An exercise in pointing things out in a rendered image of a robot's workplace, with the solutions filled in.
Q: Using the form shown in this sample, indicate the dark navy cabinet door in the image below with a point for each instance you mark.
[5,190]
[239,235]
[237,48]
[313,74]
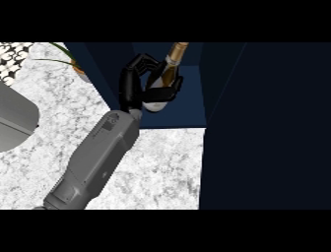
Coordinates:
[280,131]

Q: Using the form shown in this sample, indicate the green plant in orange pot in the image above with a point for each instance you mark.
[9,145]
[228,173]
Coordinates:
[77,68]

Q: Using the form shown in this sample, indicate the dark navy cabinet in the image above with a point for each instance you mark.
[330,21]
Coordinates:
[183,113]

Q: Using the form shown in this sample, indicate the grey rounded appliance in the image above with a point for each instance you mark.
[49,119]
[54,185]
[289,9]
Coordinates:
[2,114]

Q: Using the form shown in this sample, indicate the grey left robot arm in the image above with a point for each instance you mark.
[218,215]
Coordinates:
[101,147]

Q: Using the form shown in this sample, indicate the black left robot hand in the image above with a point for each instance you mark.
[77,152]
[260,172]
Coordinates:
[131,88]

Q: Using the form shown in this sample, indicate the gold-necked dark wine bottle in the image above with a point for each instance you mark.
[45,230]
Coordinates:
[171,74]

